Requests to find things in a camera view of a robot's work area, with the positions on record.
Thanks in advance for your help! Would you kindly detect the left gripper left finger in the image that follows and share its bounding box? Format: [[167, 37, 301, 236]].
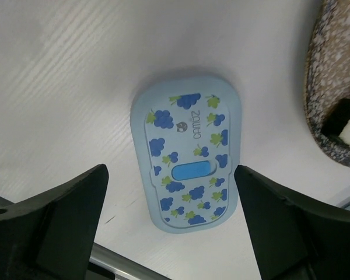
[[0, 164, 109, 279]]

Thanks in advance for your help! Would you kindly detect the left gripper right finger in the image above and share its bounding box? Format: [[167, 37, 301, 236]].
[[234, 165, 350, 279]]

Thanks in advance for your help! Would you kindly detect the terrazzo pattern lunch box lid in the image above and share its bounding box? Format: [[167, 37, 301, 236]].
[[130, 75, 242, 234]]

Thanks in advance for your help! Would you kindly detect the sushi roll piece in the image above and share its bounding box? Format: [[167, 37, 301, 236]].
[[321, 99, 350, 149]]

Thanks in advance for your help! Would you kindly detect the speckled round plate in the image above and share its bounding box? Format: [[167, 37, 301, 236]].
[[303, 1, 350, 167]]

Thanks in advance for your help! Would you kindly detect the aluminium rail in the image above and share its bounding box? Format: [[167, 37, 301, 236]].
[[90, 243, 168, 280]]

